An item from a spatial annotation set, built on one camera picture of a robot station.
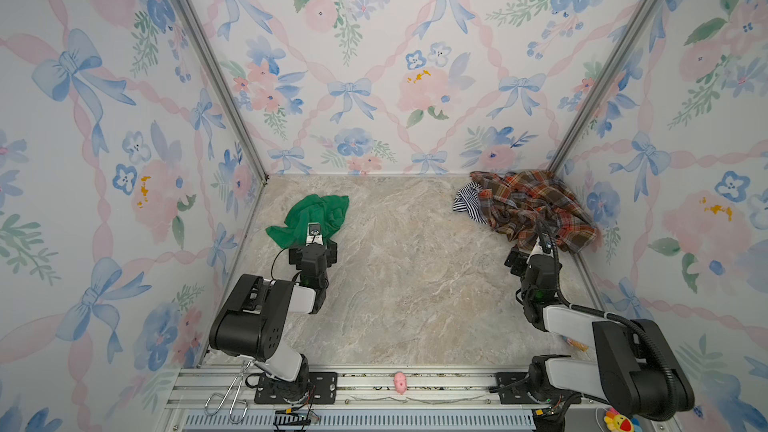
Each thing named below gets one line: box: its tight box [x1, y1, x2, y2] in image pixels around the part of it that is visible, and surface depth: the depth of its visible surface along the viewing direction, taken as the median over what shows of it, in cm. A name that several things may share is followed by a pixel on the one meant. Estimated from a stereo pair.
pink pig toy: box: [393, 371, 407, 395], surface depth 75 cm
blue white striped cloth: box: [452, 181, 488, 224], surface depth 112 cm
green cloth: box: [265, 194, 350, 249], surface depth 104 cm
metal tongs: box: [204, 360, 256, 424], surface depth 73 cm
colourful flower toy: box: [604, 407, 642, 432], surface depth 70 cm
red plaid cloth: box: [470, 170, 598, 254], surface depth 105 cm
